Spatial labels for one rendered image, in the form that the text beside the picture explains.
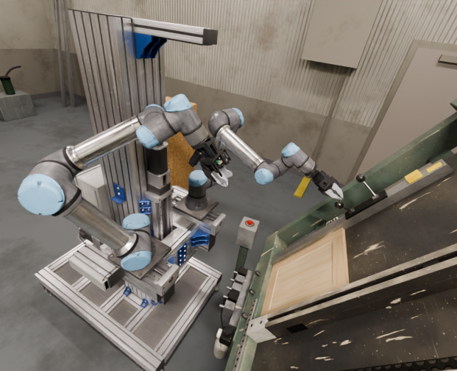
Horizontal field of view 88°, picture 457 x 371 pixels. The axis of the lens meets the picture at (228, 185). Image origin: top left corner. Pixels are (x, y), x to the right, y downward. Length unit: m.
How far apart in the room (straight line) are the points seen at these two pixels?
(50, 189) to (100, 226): 0.21
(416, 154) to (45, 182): 1.46
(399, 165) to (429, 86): 2.57
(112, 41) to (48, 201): 0.60
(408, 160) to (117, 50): 1.33
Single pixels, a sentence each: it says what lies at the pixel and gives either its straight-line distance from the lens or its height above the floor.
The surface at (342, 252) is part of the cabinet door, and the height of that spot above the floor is 1.31.
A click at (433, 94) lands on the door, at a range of 3.93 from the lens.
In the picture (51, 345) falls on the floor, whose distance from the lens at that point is 2.42.
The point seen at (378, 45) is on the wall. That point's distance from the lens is 3.88.
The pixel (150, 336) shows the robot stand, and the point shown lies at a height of 0.21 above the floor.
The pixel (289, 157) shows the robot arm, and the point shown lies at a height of 1.58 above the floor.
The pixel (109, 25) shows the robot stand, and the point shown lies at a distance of 1.08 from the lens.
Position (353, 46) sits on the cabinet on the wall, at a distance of 3.60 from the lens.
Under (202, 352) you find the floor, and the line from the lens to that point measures 2.18.
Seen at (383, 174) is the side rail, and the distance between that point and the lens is 1.41.
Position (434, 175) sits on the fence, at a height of 1.67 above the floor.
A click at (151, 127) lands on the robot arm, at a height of 1.76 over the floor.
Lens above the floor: 2.04
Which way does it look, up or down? 34 degrees down
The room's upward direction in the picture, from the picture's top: 8 degrees clockwise
